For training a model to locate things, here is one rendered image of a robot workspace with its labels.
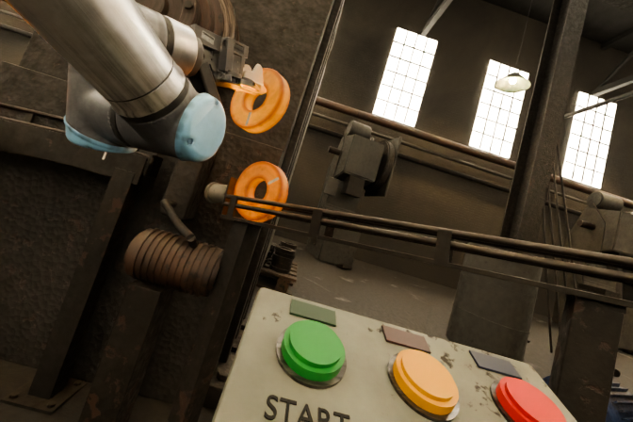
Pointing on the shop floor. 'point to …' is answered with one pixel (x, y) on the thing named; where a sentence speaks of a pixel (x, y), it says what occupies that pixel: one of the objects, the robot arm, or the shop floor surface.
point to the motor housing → (145, 316)
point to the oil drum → (494, 306)
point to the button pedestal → (351, 375)
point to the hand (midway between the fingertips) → (261, 92)
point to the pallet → (280, 267)
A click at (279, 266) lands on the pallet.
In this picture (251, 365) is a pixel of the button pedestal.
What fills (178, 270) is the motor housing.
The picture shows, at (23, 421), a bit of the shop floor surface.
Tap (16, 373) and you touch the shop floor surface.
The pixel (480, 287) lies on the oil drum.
